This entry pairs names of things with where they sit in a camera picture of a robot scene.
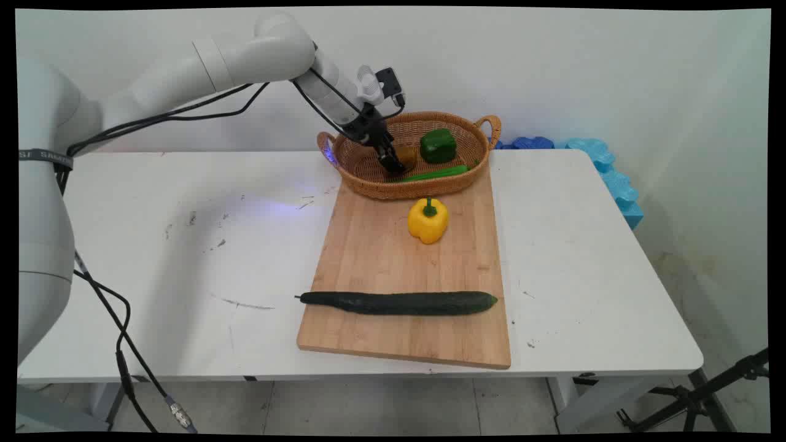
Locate woven wicker basket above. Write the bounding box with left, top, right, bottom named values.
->
left=316, top=111, right=502, bottom=201

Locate yellow bell pepper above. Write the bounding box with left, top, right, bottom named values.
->
left=407, top=197, right=449, bottom=246

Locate black cable loop at wrist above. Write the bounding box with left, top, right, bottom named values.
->
left=292, top=66, right=407, bottom=126

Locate grey printed strap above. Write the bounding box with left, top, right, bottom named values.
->
left=18, top=149, right=75, bottom=171

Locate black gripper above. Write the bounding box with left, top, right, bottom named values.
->
left=340, top=103, right=408, bottom=176

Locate small light green cucumber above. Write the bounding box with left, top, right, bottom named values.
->
left=399, top=161, right=480, bottom=183

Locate white table leg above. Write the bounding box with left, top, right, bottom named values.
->
left=545, top=373, right=661, bottom=435
left=88, top=382, right=125, bottom=425

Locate thin black cable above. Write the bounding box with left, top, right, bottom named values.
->
left=74, top=269, right=159, bottom=434

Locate light blue foam piece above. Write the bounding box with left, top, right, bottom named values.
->
left=564, top=138, right=645, bottom=231

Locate long dark green cucumber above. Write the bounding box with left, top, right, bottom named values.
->
left=294, top=290, right=499, bottom=317

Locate black cable with metal connector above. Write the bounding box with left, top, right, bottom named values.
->
left=74, top=250, right=198, bottom=434

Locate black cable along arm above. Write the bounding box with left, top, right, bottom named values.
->
left=66, top=82, right=271, bottom=158

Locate green bell pepper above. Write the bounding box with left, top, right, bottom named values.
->
left=420, top=128, right=458, bottom=165

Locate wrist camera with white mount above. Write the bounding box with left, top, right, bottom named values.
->
left=357, top=65, right=405, bottom=109

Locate black tripod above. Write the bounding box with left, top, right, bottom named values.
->
left=616, top=347, right=770, bottom=434

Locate brown kiwi fruit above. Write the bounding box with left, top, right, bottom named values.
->
left=394, top=145, right=419, bottom=173

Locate dark blue foam piece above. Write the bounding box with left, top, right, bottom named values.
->
left=493, top=136, right=555, bottom=150

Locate wooden cutting board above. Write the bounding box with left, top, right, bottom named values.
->
left=296, top=165, right=512, bottom=370

